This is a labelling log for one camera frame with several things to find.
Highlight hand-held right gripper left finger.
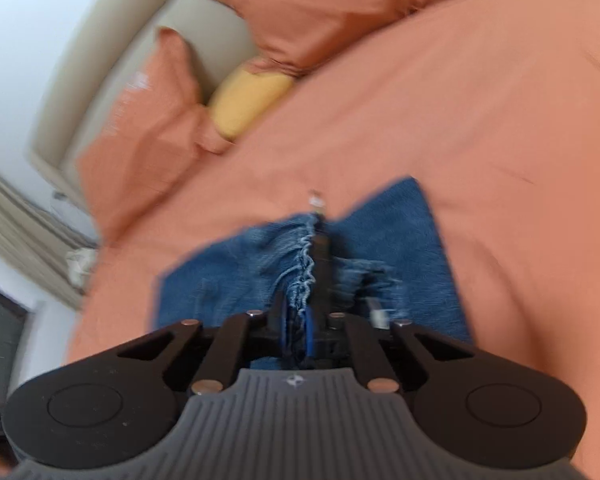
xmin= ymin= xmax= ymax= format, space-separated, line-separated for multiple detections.
xmin=116 ymin=291 xmax=290 ymax=397

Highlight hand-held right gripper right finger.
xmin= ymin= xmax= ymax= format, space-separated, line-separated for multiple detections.
xmin=304 ymin=232 xmax=477 ymax=395

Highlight blue denim pants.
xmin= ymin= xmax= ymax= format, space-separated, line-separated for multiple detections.
xmin=155 ymin=176 xmax=474 ymax=368

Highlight white crumpled cloth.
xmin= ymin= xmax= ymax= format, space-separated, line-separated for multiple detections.
xmin=65 ymin=247 xmax=100 ymax=291

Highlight small yellow pillow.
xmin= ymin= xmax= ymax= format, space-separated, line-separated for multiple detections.
xmin=207 ymin=66 xmax=297 ymax=141

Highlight bed with orange sheet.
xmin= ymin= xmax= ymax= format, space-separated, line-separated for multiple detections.
xmin=65 ymin=0 xmax=600 ymax=480

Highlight orange embroidered pillow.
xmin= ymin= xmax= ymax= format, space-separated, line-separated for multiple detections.
xmin=77 ymin=27 xmax=233 ymax=243
xmin=195 ymin=0 xmax=536 ymax=78

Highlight dark window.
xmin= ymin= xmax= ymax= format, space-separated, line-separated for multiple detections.
xmin=0 ymin=280 xmax=31 ymax=406

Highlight beige curtain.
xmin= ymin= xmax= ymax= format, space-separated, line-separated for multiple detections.
xmin=0 ymin=160 xmax=98 ymax=311

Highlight beige padded headboard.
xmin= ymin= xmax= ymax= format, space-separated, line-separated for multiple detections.
xmin=27 ymin=0 xmax=261 ymax=201

